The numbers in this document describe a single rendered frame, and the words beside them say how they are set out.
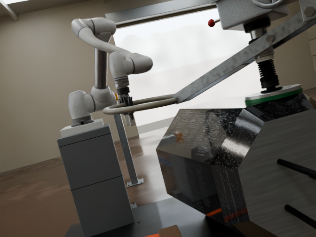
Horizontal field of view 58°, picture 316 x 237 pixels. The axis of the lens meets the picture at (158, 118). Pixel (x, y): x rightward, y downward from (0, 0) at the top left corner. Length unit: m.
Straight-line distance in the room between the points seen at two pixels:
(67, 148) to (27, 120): 6.33
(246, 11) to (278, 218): 0.73
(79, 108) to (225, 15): 1.50
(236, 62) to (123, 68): 0.74
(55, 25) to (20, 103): 2.33
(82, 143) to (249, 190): 1.49
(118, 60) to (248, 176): 1.03
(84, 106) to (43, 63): 6.24
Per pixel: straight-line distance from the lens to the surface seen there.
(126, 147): 3.37
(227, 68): 1.22
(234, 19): 1.16
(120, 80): 1.70
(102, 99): 2.40
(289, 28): 1.14
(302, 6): 1.12
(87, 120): 2.36
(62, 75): 8.42
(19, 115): 8.60
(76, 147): 2.25
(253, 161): 1.02
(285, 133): 1.05
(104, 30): 2.20
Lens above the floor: 0.91
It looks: 4 degrees down
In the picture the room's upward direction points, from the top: 14 degrees counter-clockwise
